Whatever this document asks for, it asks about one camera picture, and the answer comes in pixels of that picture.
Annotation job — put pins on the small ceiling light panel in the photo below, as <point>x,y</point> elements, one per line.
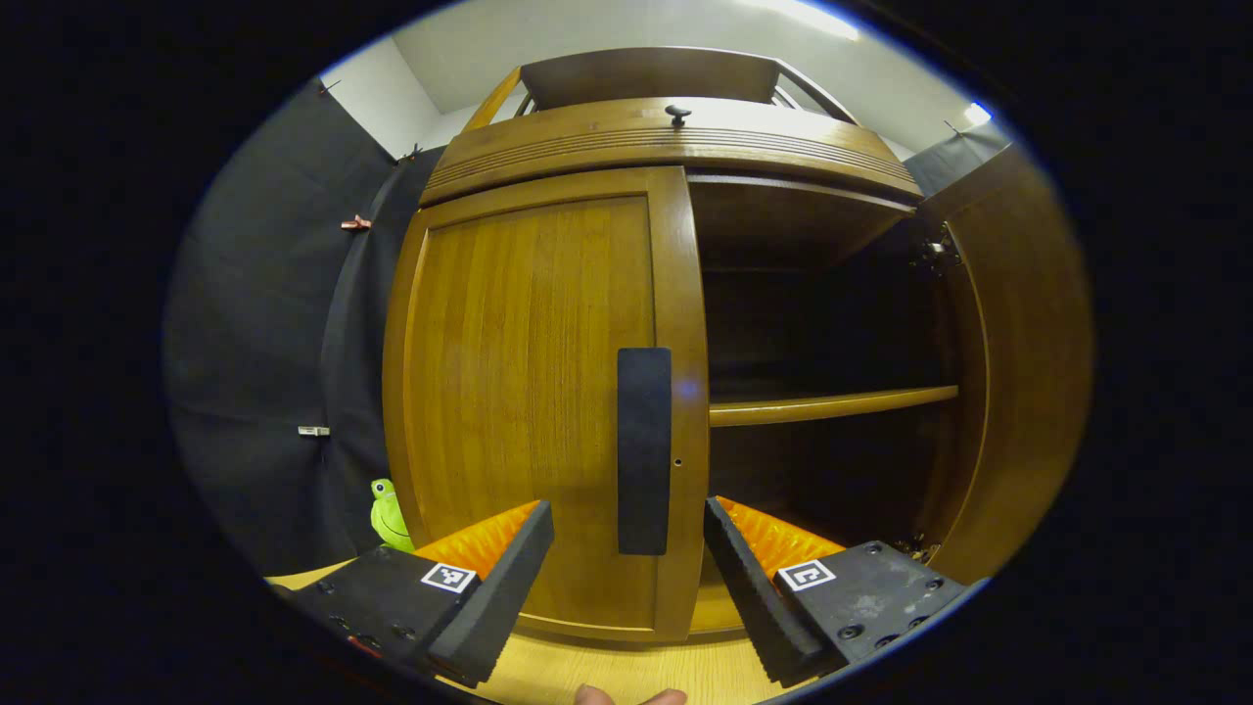
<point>977,113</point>

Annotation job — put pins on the wooden cabinet door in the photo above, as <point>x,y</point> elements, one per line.
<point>529,343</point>
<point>1028,372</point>

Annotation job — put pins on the wooden double-door shoe cabinet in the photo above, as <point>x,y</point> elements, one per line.
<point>675,147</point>

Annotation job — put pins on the wooden cabinet shelf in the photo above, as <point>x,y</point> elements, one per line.
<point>832,403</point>

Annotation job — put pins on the red clip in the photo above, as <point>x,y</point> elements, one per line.
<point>355,224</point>

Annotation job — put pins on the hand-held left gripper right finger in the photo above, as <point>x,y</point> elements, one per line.
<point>759,607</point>

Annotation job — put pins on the black drawer knob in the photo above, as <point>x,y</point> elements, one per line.
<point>677,114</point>

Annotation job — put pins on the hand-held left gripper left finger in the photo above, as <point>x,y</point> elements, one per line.
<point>499,597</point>

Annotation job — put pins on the green plush toy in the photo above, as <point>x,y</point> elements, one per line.
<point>390,519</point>

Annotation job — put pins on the black backdrop cloth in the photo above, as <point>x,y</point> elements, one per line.
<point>367,343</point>
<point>255,323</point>
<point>954,162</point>

